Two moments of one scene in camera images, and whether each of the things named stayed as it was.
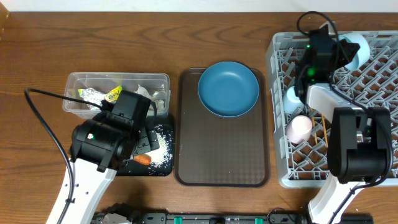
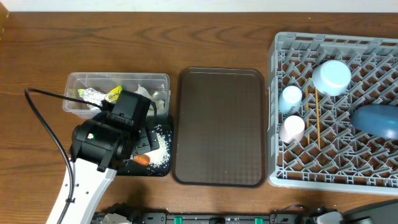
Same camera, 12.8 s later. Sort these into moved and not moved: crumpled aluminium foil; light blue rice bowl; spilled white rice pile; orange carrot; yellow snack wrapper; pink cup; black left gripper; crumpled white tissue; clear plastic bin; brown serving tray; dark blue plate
Moved: light blue rice bowl; dark blue plate; pink cup
Not moved: crumpled white tissue; orange carrot; brown serving tray; crumpled aluminium foil; spilled white rice pile; clear plastic bin; yellow snack wrapper; black left gripper
